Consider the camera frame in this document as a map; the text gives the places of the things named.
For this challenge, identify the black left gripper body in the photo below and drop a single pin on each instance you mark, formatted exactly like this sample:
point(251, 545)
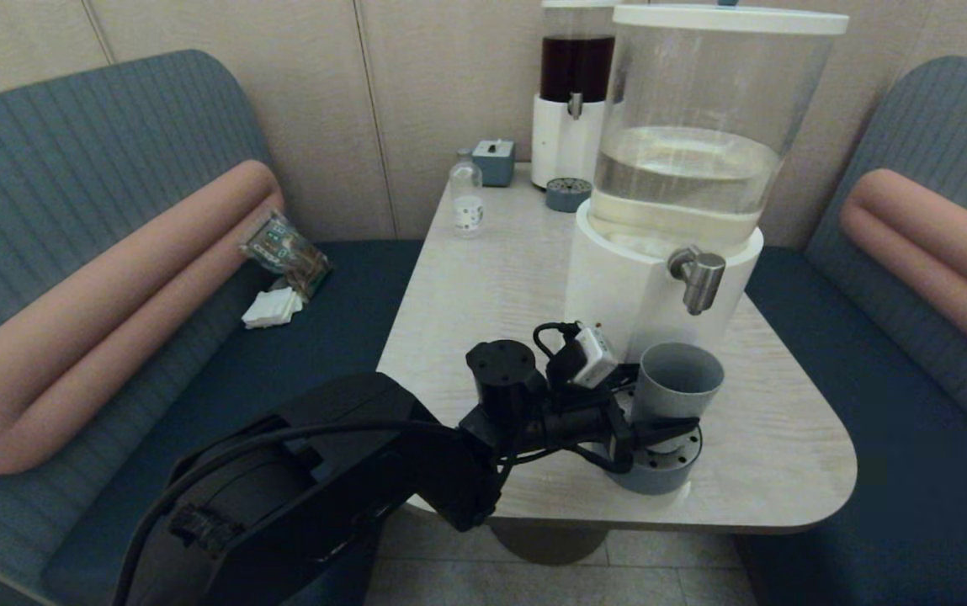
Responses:
point(584, 417)

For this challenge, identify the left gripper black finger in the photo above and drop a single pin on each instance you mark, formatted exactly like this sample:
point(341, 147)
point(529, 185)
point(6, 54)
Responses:
point(664, 431)
point(624, 376)

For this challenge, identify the grey-blue plastic cup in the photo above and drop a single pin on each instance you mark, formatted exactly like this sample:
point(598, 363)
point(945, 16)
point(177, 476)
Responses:
point(672, 387)

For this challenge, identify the silver water dispenser tap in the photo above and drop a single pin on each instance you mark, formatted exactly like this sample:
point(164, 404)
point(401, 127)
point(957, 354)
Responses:
point(699, 282)

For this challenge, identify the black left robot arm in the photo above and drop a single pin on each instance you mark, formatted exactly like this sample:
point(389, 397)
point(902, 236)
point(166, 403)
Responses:
point(323, 505)

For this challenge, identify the large blue round drip tray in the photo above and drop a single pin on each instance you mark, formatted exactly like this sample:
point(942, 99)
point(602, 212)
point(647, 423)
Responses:
point(660, 475)

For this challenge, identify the clear tank water dispenser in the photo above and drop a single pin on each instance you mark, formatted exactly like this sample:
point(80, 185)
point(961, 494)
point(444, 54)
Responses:
point(618, 286)

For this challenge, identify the small blue round drip tray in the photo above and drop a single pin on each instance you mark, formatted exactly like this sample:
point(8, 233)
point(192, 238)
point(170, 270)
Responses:
point(568, 199)

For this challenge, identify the small clear bottle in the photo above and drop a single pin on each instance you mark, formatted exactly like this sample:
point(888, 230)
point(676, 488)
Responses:
point(467, 212)

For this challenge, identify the dark drink dispenser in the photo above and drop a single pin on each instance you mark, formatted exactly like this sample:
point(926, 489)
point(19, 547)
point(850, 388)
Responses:
point(559, 139)

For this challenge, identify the blue-grey tissue box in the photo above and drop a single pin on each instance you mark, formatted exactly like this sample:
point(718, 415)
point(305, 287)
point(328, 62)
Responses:
point(494, 166)

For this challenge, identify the blue-grey booth sofa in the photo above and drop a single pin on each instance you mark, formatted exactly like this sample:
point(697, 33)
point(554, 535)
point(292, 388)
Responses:
point(71, 522)
point(912, 505)

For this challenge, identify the dark drink dispenser tap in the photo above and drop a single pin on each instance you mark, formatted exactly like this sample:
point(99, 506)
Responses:
point(575, 105)

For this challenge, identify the pink bolster cushion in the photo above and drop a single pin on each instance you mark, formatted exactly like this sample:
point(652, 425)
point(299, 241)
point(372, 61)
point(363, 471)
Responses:
point(937, 249)
point(96, 328)

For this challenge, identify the white folded napkins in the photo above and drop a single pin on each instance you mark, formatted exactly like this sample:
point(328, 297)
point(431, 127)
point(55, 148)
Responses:
point(273, 310)

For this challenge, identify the green snack bag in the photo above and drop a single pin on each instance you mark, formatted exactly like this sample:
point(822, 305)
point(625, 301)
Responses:
point(285, 251)

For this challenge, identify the water dispenser white lid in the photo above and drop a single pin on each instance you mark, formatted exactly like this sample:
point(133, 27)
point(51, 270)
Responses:
point(727, 18)

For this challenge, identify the dark drink dispenser lid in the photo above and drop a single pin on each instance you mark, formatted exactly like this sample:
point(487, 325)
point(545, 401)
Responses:
point(576, 3)

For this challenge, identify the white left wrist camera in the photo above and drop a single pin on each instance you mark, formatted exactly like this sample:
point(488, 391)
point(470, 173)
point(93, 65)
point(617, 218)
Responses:
point(594, 358)

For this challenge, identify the dark round table pedestal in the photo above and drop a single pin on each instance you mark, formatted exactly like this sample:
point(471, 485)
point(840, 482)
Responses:
point(546, 547)

